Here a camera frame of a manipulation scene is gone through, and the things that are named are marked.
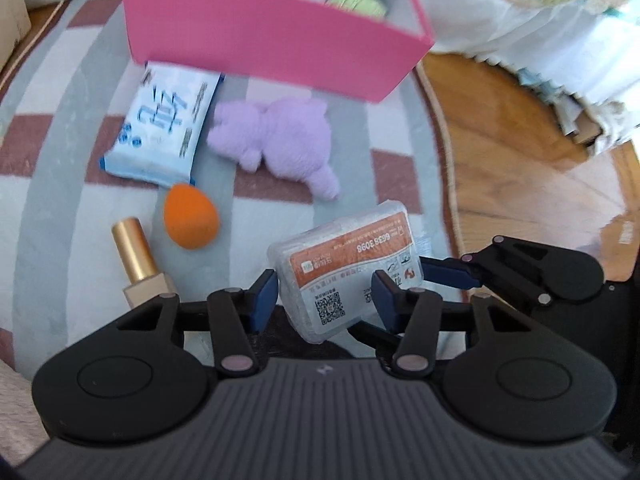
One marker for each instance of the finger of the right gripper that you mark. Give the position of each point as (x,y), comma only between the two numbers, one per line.
(449,272)

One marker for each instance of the blue white tissue pack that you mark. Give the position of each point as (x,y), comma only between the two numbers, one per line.
(159,135)

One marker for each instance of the white fluffy towel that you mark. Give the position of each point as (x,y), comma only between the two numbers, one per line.
(21,430)

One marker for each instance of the orange label cotton swab box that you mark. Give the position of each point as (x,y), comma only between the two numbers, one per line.
(325,273)

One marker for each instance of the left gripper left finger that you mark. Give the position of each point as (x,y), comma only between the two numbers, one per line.
(235,314)

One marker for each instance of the orange makeup sponge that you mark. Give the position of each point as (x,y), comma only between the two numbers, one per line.
(191,220)

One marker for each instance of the gold cap foundation bottle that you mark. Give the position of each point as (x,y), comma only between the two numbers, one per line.
(146,280)

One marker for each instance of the checkered cartoon rug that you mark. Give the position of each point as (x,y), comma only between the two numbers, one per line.
(61,276)

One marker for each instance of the floral quilted bedspread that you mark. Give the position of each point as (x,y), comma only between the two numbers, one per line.
(576,46)

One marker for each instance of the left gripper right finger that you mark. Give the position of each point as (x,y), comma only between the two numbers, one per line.
(414,314)

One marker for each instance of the purple plush toy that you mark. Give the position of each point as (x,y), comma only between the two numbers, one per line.
(291,137)

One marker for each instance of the pink storage box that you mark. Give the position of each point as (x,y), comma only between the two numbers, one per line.
(304,42)

